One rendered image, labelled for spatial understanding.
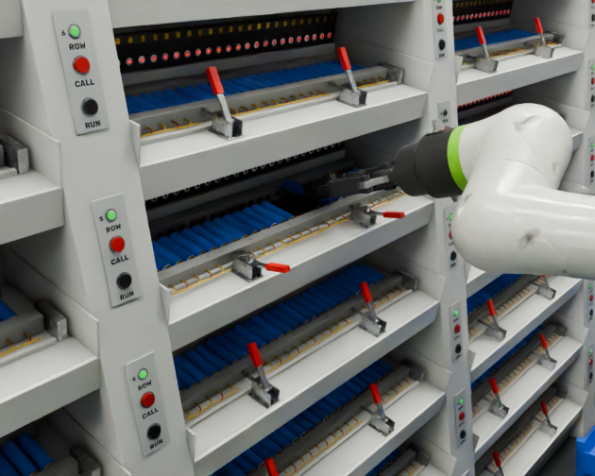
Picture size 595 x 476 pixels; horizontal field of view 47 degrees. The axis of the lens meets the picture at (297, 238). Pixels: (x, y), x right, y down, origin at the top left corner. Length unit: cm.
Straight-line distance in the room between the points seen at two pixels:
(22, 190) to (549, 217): 55
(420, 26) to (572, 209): 55
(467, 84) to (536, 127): 50
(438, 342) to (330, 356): 31
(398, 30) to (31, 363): 82
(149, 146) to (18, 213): 20
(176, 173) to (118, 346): 21
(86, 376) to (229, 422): 26
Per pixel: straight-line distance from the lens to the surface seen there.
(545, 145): 87
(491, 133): 89
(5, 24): 75
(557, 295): 187
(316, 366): 111
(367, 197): 119
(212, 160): 88
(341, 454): 124
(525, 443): 196
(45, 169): 77
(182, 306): 89
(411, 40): 125
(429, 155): 94
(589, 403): 221
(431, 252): 131
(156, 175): 83
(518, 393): 180
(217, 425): 100
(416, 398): 139
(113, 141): 79
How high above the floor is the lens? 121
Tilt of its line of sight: 16 degrees down
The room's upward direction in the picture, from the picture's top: 7 degrees counter-clockwise
